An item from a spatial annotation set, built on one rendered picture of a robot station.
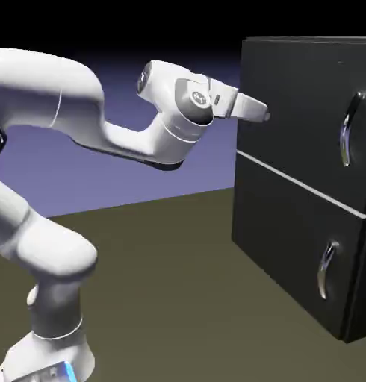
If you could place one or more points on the black cabinet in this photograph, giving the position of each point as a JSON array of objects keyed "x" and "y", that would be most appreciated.
[{"x": 296, "y": 179}]

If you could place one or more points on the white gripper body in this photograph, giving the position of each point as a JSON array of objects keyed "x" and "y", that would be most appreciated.
[{"x": 248, "y": 107}]

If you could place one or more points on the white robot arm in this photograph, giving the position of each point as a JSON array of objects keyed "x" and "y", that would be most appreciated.
[{"x": 81, "y": 98}]

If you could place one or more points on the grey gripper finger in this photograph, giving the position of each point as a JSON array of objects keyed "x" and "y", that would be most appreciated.
[{"x": 267, "y": 116}]

